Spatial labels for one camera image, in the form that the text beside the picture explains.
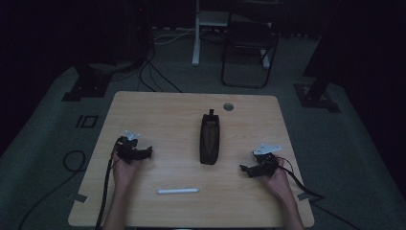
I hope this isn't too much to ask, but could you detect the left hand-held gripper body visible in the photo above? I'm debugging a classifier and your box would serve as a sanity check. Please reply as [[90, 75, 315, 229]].
[[114, 129, 146, 165]]

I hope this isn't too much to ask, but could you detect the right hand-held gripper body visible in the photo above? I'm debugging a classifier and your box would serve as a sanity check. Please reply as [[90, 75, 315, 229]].
[[252, 143, 282, 178]]

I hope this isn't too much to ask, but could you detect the person's left hand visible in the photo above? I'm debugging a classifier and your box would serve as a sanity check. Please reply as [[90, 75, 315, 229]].
[[111, 150, 142, 192]]

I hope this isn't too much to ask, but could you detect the person's right hand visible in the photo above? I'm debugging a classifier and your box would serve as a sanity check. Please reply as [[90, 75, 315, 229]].
[[263, 155, 294, 200]]

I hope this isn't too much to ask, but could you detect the black pencil case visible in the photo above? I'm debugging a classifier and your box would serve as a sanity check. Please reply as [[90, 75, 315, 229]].
[[199, 108, 221, 166]]

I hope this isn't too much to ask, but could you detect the white pen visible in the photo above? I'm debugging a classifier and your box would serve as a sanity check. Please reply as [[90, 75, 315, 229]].
[[155, 187, 201, 196]]

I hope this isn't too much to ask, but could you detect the grey tape piece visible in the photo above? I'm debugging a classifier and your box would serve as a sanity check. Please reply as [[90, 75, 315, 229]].
[[68, 192, 88, 204], [296, 191, 313, 202]]

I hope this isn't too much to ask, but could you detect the black stand base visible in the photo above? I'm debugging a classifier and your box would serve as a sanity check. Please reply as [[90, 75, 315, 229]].
[[293, 71, 342, 114], [61, 63, 113, 103]]

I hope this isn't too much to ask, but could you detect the black folding chair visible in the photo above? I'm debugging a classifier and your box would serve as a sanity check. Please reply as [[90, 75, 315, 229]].
[[220, 12, 280, 90]]

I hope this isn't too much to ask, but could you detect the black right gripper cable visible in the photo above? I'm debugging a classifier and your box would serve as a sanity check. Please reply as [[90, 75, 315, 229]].
[[277, 155, 365, 230]]

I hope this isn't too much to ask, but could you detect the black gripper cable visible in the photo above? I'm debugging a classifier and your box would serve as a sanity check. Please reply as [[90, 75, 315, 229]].
[[277, 155, 365, 230], [94, 136, 124, 230]]

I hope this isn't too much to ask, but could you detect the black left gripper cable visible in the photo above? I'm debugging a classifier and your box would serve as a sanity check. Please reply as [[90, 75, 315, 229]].
[[94, 136, 124, 230]]

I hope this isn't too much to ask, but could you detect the black floor cable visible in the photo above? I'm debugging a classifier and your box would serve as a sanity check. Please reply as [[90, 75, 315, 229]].
[[16, 149, 87, 230]]

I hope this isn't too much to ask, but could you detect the black cable bundle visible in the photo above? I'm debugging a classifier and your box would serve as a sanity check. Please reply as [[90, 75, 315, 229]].
[[136, 44, 184, 94]]

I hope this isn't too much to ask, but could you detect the white floor cable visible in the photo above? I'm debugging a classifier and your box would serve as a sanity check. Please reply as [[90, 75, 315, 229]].
[[152, 28, 196, 46]]

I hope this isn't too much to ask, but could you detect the white desk leg frame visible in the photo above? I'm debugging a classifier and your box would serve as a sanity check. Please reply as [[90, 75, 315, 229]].
[[192, 0, 271, 70]]

